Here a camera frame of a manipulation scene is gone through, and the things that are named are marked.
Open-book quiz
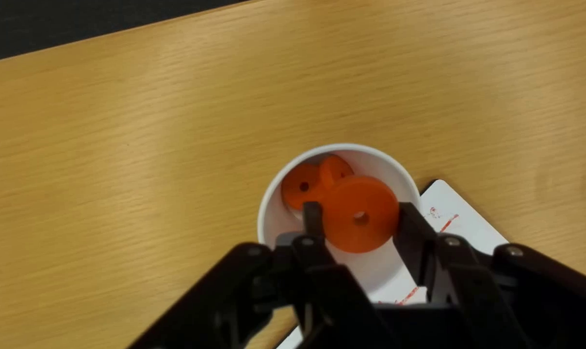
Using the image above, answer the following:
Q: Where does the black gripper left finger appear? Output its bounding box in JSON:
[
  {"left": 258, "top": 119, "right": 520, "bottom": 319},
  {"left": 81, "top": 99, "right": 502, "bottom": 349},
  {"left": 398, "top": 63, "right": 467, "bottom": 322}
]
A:
[{"left": 130, "top": 202, "right": 396, "bottom": 349}]

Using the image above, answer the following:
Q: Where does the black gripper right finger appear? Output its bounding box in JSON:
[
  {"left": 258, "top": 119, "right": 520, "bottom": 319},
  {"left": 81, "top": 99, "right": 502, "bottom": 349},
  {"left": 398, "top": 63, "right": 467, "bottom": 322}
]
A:
[{"left": 396, "top": 204, "right": 586, "bottom": 349}]

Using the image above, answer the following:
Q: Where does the orange disc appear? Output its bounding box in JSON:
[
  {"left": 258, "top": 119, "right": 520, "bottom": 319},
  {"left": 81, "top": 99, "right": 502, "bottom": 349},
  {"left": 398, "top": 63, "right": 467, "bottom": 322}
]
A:
[
  {"left": 322, "top": 177, "right": 399, "bottom": 253},
  {"left": 318, "top": 156, "right": 353, "bottom": 189},
  {"left": 281, "top": 163, "right": 322, "bottom": 212}
]

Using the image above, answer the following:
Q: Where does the white paper cup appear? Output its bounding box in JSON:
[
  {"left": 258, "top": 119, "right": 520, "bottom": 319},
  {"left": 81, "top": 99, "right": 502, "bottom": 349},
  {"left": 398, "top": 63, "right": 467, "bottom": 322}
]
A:
[{"left": 258, "top": 144, "right": 425, "bottom": 305}]

